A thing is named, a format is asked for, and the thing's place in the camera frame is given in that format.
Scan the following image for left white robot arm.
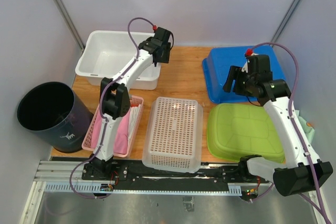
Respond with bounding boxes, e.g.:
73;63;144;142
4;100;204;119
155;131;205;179
88;27;174;180

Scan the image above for grey slotted cable duct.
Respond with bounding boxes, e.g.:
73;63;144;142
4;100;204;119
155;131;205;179
45;182;242;198

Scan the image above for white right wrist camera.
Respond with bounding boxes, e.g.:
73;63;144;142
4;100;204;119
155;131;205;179
241;55;251;73

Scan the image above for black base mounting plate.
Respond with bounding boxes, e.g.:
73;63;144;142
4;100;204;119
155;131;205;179
81;159;265;190

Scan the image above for black round bin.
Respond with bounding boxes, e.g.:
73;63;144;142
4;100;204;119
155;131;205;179
17;82;93;153

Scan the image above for blue plastic tub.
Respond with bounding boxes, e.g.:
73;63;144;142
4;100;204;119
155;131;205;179
202;45;287;105

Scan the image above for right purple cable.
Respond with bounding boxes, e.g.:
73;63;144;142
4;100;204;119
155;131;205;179
245;41;333;224

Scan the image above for pink perforated plastic basket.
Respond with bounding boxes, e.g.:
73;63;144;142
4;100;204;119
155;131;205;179
81;95;144;158

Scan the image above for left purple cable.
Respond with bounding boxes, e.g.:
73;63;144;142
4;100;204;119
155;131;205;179
69;17;158;200

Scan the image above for pink cloth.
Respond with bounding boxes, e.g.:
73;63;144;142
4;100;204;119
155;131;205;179
90;108;131;155

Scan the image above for green plastic tub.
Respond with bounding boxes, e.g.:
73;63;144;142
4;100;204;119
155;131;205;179
206;103;285;163

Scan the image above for light green printed cloth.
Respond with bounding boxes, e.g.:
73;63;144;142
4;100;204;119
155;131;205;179
296;110;315;144

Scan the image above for aluminium frame rails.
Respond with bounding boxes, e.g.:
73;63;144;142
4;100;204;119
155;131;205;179
20;158;324;223

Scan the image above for white perforated plastic basket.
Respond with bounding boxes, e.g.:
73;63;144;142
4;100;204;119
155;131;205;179
142;97;203;173

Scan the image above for white plastic tub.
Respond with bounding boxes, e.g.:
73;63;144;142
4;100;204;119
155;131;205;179
75;30;161;90

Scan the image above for white cloth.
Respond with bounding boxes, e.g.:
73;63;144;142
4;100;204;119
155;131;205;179
128;104;141;143

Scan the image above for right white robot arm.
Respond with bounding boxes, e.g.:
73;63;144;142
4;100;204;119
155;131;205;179
223;54;333;196

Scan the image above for purple cable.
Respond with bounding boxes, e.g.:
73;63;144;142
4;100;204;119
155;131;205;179
245;41;333;224
69;17;158;200

